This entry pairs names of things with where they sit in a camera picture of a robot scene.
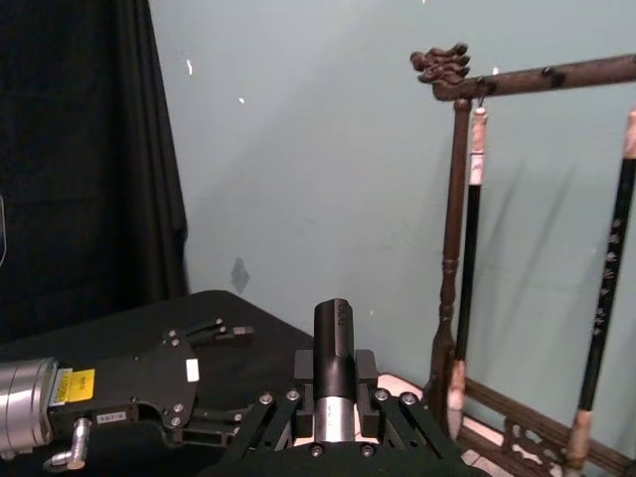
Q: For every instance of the black brush with plain shaft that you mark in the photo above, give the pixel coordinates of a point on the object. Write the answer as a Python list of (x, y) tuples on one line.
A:
[(469, 258)]

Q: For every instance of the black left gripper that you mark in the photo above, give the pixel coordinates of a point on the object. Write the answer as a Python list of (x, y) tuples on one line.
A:
[(139, 382)]

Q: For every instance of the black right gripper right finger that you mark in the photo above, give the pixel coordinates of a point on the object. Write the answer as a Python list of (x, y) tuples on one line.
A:
[(366, 392)]

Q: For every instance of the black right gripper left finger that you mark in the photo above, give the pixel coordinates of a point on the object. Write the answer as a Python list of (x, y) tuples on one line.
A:
[(305, 387)]

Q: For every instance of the black curtain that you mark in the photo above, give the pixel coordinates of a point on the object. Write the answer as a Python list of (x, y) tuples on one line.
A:
[(79, 164)]

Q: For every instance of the black brush with white marks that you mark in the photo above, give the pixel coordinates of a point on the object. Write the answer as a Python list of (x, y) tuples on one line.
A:
[(608, 278)]

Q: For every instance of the black table cloth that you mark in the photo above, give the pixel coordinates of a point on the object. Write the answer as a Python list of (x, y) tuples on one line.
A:
[(149, 318)]

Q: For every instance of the dark wooden brush rack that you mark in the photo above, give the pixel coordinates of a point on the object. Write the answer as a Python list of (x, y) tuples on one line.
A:
[(454, 208)]

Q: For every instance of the black and silver cylinder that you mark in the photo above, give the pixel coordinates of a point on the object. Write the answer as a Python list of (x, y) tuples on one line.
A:
[(334, 358)]

